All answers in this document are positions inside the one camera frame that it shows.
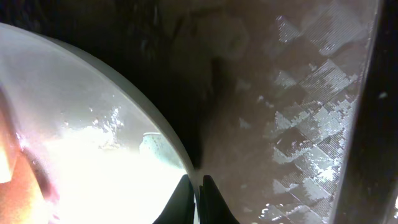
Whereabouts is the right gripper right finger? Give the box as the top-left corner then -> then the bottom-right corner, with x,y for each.
199,175 -> 239,224

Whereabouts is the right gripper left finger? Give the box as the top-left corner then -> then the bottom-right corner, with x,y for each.
153,174 -> 195,224

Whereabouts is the white plate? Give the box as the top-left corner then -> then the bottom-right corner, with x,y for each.
1,24 -> 197,223

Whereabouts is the brown plastic tray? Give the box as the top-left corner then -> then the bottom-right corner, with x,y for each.
1,0 -> 397,223

